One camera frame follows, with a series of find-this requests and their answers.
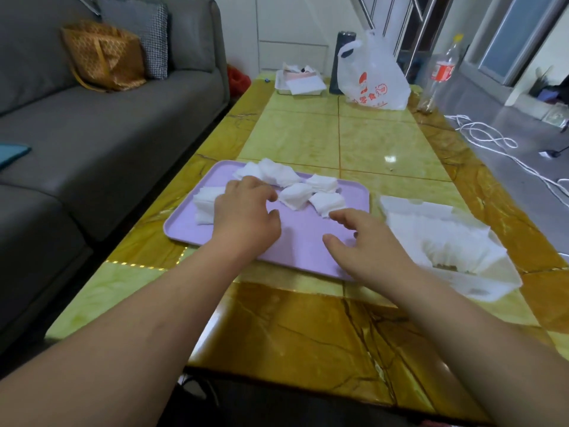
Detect person's right hand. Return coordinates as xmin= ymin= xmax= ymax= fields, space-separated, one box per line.
xmin=322 ymin=208 xmax=419 ymax=295

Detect person's left hand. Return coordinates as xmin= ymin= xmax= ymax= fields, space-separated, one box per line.
xmin=211 ymin=176 xmax=282 ymax=263

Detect person's right forearm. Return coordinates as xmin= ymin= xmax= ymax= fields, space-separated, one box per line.
xmin=378 ymin=270 xmax=569 ymax=427

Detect person's left forearm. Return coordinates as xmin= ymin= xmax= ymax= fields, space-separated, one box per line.
xmin=0 ymin=242 xmax=267 ymax=427

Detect pile of white folded tissues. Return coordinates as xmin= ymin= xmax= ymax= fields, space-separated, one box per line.
xmin=193 ymin=158 xmax=348 ymax=226

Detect purple plastic tray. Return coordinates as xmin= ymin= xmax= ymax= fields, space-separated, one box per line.
xmin=163 ymin=160 xmax=371 ymax=281

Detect open white tissue packet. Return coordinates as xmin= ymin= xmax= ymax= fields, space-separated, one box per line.
xmin=379 ymin=195 xmax=523 ymax=303

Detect white box with papers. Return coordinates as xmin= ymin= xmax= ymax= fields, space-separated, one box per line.
xmin=274 ymin=63 xmax=328 ymax=96

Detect person's dark trousers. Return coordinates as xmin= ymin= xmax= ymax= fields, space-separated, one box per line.
xmin=158 ymin=371 xmax=450 ymax=427

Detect white plastic bag red print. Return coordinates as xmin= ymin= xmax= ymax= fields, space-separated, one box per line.
xmin=336 ymin=31 xmax=412 ymax=111

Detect dark cylindrical flask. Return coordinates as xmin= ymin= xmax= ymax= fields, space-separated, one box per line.
xmin=328 ymin=31 xmax=357 ymax=95

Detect clear bottle red label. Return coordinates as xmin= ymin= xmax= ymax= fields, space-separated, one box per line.
xmin=417 ymin=34 xmax=464 ymax=114

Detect grey fabric sofa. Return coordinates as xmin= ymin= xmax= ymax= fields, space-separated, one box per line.
xmin=0 ymin=0 xmax=231 ymax=352

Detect checked grey cushion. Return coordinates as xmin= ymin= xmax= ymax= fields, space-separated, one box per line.
xmin=99 ymin=0 xmax=170 ymax=80

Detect metal railing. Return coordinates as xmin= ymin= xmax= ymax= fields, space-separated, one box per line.
xmin=353 ymin=0 xmax=455 ymax=80

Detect orange patterned tote bag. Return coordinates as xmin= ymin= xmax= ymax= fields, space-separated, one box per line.
xmin=60 ymin=20 xmax=148 ymax=93

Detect teal flat item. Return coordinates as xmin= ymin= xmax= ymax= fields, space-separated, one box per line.
xmin=0 ymin=142 xmax=32 ymax=170

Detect glass door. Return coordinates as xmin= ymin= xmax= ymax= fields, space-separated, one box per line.
xmin=462 ymin=0 xmax=561 ymax=87

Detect white cable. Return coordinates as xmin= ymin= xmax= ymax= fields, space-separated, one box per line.
xmin=445 ymin=114 xmax=569 ymax=258

